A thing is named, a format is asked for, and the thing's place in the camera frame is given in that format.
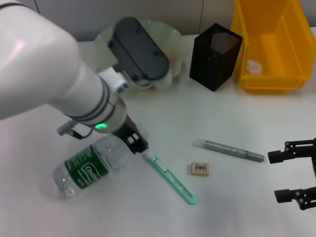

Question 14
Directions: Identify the cream eraser with barcode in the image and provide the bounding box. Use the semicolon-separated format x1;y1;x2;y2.
191;161;211;177

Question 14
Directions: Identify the clear water bottle green label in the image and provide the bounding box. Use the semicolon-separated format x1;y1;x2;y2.
52;122;150;198

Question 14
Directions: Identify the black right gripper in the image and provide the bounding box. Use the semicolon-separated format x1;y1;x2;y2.
267;136;316;211

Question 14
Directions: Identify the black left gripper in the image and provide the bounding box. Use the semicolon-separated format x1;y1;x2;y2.
114;115;150;155

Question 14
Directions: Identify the pale green glass fruit bowl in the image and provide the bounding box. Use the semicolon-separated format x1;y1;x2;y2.
95;19;184;91

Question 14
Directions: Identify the yellow plastic storage bin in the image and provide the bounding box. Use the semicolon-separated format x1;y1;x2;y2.
231;0;316;95

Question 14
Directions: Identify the green utility knife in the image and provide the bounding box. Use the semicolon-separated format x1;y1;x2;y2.
142;153;198;205

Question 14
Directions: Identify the grey marker pen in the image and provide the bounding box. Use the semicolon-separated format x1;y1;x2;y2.
192;138;266;163

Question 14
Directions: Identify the white paper ball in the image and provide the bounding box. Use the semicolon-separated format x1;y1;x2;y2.
246;59;263;75

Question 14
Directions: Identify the black mesh pen holder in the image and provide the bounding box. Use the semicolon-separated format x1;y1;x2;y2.
189;22;244;93

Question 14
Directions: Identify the black left wrist camera housing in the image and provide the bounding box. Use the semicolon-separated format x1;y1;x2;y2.
107;16;172;90

